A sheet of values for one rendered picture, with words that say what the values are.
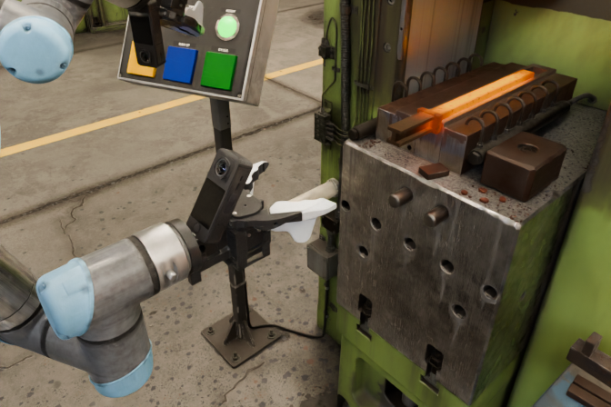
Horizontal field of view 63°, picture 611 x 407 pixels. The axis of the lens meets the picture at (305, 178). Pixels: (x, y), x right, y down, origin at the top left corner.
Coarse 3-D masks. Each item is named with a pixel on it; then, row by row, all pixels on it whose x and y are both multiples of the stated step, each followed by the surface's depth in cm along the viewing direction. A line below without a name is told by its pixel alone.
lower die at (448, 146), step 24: (480, 72) 115; (504, 72) 112; (552, 72) 109; (408, 96) 102; (432, 96) 99; (456, 96) 99; (504, 96) 98; (528, 96) 99; (552, 96) 102; (384, 120) 97; (456, 120) 89; (504, 120) 91; (432, 144) 90; (456, 144) 86; (456, 168) 88
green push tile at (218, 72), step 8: (208, 56) 108; (216, 56) 107; (224, 56) 106; (232, 56) 106; (208, 64) 108; (216, 64) 107; (224, 64) 106; (232, 64) 106; (208, 72) 108; (216, 72) 107; (224, 72) 106; (232, 72) 106; (208, 80) 107; (216, 80) 107; (224, 80) 106; (232, 80) 106; (216, 88) 108; (224, 88) 106
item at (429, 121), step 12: (516, 72) 106; (528, 72) 106; (492, 84) 100; (504, 84) 100; (468, 96) 95; (480, 96) 95; (420, 108) 89; (444, 108) 90; (456, 108) 90; (408, 120) 85; (420, 120) 85; (432, 120) 87; (396, 132) 82; (408, 132) 84; (420, 132) 86; (432, 132) 88; (396, 144) 83
